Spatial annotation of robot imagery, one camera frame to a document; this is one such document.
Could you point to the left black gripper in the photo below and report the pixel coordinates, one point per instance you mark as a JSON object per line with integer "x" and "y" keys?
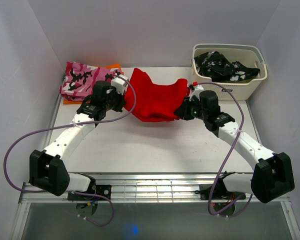
{"x": 121, "y": 100}

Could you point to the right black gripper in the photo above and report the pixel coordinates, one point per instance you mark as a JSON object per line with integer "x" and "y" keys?
{"x": 182, "y": 111}

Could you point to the red trousers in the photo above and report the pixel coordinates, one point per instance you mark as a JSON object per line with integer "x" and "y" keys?
{"x": 150, "y": 102}

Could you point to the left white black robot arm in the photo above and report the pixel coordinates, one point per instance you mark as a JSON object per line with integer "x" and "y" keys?
{"x": 47, "y": 168}

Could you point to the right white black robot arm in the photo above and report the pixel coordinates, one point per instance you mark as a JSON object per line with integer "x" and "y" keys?
{"x": 272, "y": 174}

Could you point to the orange folded trousers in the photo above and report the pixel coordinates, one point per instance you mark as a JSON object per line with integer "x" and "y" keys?
{"x": 115, "y": 66}

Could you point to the pink camouflage folded trousers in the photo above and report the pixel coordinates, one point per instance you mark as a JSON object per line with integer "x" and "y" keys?
{"x": 85, "y": 80}

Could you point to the black white floral trousers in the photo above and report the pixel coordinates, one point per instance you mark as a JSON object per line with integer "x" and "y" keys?
{"x": 217, "y": 67}

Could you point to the cream perforated plastic basket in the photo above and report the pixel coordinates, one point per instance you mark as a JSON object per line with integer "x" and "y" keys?
{"x": 249, "y": 56}

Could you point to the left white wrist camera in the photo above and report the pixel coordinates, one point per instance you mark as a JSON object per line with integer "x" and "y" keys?
{"x": 120, "y": 82}

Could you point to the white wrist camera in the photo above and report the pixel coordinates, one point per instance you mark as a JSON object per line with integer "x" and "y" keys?
{"x": 120, "y": 82}
{"x": 195, "y": 90}

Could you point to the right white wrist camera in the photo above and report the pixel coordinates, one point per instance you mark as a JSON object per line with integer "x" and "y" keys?
{"x": 195, "y": 90}

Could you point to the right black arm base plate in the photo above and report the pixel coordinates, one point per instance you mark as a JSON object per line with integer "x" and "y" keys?
{"x": 207, "y": 193}

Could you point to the aluminium rail frame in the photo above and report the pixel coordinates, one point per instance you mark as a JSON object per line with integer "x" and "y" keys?
{"x": 155, "y": 162}

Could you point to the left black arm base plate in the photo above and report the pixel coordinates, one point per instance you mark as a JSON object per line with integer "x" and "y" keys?
{"x": 104, "y": 190}

